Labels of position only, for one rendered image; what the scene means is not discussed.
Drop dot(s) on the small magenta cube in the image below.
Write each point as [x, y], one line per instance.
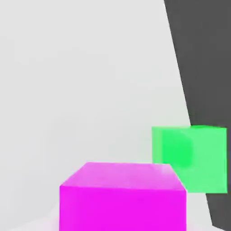
[122, 204]

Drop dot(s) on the small green cube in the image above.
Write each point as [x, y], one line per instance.
[202, 158]

